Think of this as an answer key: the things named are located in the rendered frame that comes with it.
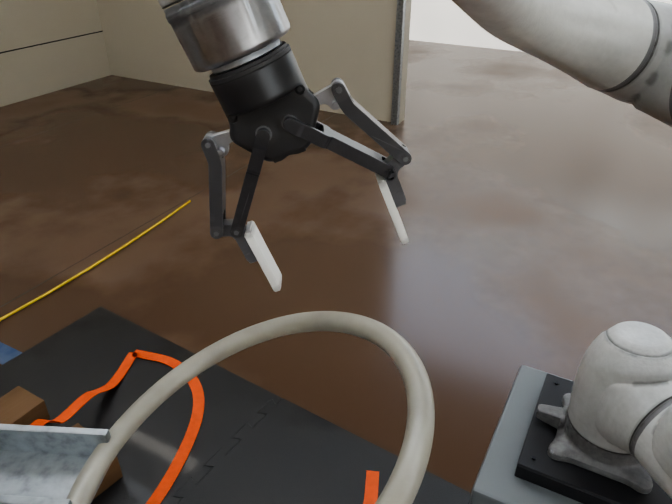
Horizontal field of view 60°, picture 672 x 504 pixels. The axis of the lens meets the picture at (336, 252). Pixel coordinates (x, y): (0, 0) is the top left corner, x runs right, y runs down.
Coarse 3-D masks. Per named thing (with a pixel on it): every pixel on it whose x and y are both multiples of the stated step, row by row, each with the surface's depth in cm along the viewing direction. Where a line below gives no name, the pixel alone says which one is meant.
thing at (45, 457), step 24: (0, 432) 81; (24, 432) 80; (48, 432) 80; (72, 432) 80; (96, 432) 79; (0, 456) 82; (24, 456) 82; (48, 456) 82; (72, 456) 81; (0, 480) 78; (24, 480) 78; (48, 480) 78; (72, 480) 78
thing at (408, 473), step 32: (288, 320) 88; (320, 320) 85; (352, 320) 81; (224, 352) 89; (160, 384) 87; (416, 384) 65; (128, 416) 83; (416, 416) 61; (96, 448) 79; (416, 448) 58; (96, 480) 76; (416, 480) 56
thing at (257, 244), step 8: (248, 224) 57; (248, 232) 55; (256, 232) 57; (248, 240) 55; (256, 240) 56; (256, 248) 56; (264, 248) 57; (256, 256) 56; (264, 256) 56; (264, 264) 56; (272, 264) 58; (264, 272) 57; (272, 272) 57; (280, 272) 60; (272, 280) 57; (280, 280) 59; (272, 288) 58; (280, 288) 58
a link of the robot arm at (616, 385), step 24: (600, 336) 103; (624, 336) 99; (648, 336) 99; (600, 360) 100; (624, 360) 97; (648, 360) 95; (576, 384) 107; (600, 384) 100; (624, 384) 97; (648, 384) 95; (576, 408) 107; (600, 408) 101; (624, 408) 96; (648, 408) 94; (600, 432) 103; (624, 432) 97
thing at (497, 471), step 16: (528, 368) 137; (528, 384) 133; (512, 400) 128; (528, 400) 128; (512, 416) 124; (528, 416) 124; (496, 432) 121; (512, 432) 120; (496, 448) 117; (512, 448) 117; (496, 464) 114; (512, 464) 114; (480, 480) 110; (496, 480) 110; (512, 480) 110; (480, 496) 109; (496, 496) 108; (512, 496) 108; (528, 496) 108; (544, 496) 108; (560, 496) 108
